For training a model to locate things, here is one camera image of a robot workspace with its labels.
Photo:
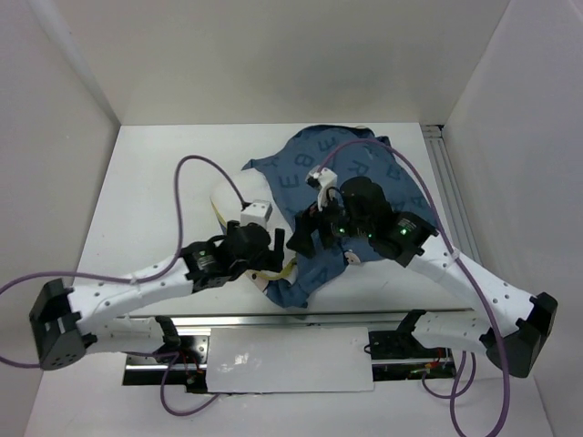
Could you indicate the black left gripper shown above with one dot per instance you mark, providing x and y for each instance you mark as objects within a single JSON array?
[{"x": 270, "y": 259}]

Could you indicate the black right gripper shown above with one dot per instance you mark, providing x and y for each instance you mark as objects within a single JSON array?
[{"x": 306, "y": 222}]

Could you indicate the white pillow with yellow edge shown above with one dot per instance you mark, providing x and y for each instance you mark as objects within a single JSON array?
[{"x": 226, "y": 205}]

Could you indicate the blue cartoon print pillowcase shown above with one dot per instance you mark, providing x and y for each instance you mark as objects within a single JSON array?
[{"x": 349, "y": 152}]

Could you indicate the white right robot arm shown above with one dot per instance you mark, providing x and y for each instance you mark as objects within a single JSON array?
[{"x": 510, "y": 326}]

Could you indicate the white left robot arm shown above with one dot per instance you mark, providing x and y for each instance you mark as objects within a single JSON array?
[{"x": 70, "y": 322}]

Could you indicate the white cover sheet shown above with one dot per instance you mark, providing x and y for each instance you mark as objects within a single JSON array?
[{"x": 287, "y": 360}]

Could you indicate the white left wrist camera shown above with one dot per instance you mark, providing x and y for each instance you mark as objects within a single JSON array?
[{"x": 257, "y": 213}]

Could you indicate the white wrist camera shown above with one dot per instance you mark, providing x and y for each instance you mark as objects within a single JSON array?
[
  {"x": 321, "y": 179},
  {"x": 257, "y": 213}
]

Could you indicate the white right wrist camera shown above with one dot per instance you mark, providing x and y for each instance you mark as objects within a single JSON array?
[{"x": 321, "y": 179}]

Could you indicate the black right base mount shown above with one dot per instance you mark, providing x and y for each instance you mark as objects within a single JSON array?
[{"x": 396, "y": 356}]

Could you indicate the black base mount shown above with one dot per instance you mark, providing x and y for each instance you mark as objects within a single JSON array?
[
  {"x": 181, "y": 360},
  {"x": 396, "y": 356}
]

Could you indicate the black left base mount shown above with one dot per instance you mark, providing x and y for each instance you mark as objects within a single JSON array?
[{"x": 181, "y": 360}]

